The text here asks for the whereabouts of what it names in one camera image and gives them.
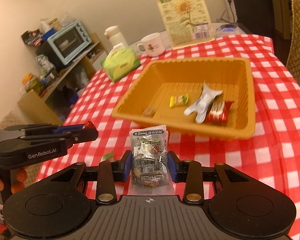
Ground orange plastic tray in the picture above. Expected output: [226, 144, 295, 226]
[111, 57, 256, 139]

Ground light blue toaster oven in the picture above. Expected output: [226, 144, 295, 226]
[47, 20, 92, 65]

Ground green brown snack bag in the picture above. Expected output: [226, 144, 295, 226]
[184, 83, 223, 124]

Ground green tissue pack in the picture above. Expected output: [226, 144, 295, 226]
[101, 43, 141, 82]

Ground red white checkered tablecloth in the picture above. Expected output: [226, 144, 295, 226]
[37, 35, 300, 239]

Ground black power cable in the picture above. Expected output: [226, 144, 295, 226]
[216, 0, 240, 26]

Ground blue white small box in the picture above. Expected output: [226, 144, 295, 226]
[215, 24, 237, 37]

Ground green candy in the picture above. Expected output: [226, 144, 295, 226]
[101, 151, 115, 161]

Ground sunflower seed bag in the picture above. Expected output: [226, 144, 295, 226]
[156, 0, 215, 49]

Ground black refrigerator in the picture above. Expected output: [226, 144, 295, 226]
[225, 0, 275, 37]

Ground yellow wrapped candy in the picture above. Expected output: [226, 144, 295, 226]
[169, 94, 189, 108]

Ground clear brown candy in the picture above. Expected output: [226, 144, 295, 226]
[142, 107, 155, 117]

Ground white mug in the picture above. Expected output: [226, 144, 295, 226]
[137, 33, 166, 57]

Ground red candy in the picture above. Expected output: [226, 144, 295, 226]
[83, 121, 96, 129]

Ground white thermos bottle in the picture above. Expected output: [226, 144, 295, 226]
[104, 25, 128, 48]

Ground glass jar of pickles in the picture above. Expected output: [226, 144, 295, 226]
[21, 73, 45, 95]

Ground wooden shelf unit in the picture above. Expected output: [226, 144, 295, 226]
[18, 33, 106, 125]

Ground red white snack packet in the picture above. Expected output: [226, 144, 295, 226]
[204, 100, 234, 125]

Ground person's hand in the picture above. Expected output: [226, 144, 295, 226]
[0, 167, 28, 194]

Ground clear grey snack packet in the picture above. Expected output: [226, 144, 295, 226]
[128, 125, 174, 196]

